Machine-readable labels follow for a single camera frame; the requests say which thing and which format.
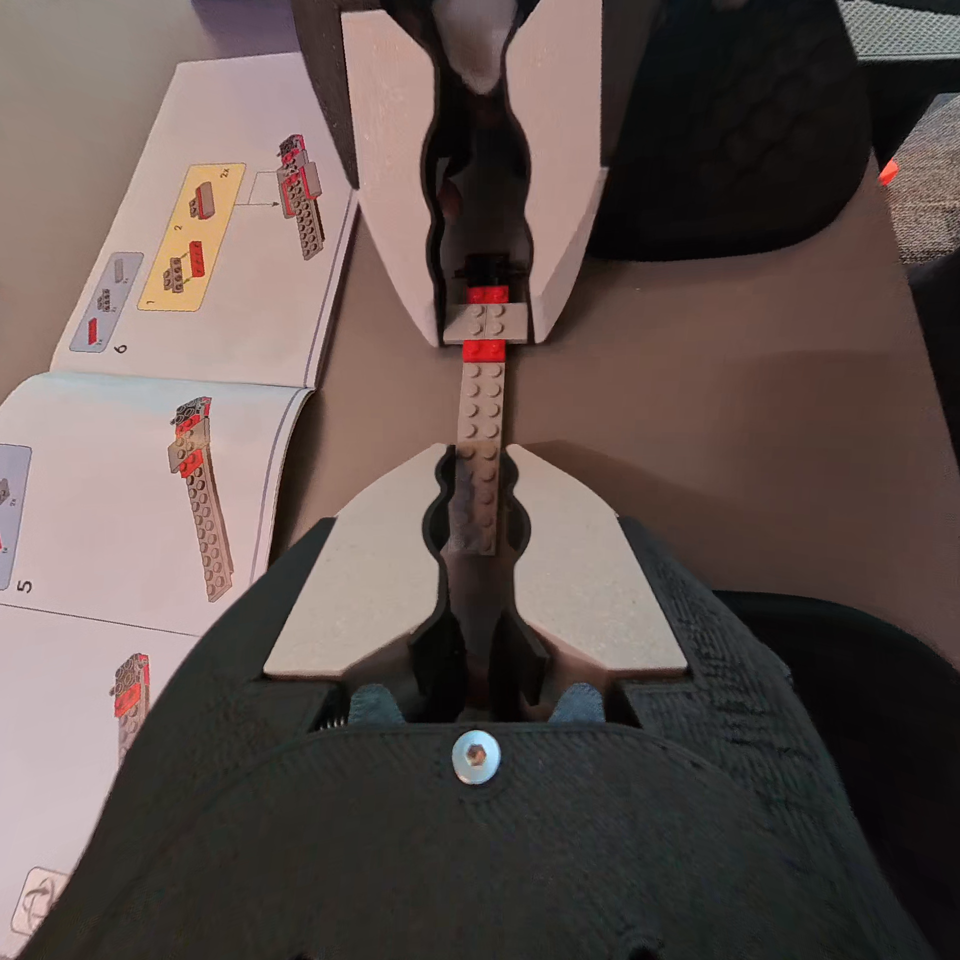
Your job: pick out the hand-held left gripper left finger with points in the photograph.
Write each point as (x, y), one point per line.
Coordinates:
(360, 585)

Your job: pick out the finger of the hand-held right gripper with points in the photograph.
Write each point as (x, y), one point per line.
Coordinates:
(566, 150)
(390, 150)

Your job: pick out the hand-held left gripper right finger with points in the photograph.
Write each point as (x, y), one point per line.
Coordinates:
(585, 592)

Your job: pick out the grey red black lego build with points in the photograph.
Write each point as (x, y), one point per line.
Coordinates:
(480, 405)

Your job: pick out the open lego instruction booklet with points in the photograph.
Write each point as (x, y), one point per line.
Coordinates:
(225, 105)

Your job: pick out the black quilted chair seat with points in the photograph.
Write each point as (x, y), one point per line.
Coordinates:
(735, 150)

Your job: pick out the orange flat object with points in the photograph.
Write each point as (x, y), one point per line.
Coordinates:
(888, 172)

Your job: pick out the grey mesh chair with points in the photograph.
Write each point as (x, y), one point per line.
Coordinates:
(900, 26)

